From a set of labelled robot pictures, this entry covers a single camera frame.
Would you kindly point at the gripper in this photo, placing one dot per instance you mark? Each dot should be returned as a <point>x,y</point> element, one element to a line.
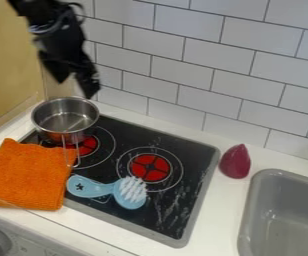
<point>63,45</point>

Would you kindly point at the blue dish brush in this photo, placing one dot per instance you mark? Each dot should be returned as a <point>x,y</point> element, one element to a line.
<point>116,191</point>

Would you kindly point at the silver pot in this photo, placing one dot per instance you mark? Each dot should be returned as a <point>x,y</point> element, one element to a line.
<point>66,120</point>

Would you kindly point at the orange cloth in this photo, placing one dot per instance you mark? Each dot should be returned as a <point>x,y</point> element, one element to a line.
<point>25,175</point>

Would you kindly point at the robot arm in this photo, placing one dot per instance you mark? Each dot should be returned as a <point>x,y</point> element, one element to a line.
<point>36,11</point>

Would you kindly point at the toy stove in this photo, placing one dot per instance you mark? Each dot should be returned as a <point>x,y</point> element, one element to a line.
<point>134,176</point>

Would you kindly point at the dark red toy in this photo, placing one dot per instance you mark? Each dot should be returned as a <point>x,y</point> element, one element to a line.
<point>234,161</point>

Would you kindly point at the toy sink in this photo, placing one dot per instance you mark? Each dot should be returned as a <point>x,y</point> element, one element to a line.
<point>283,213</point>

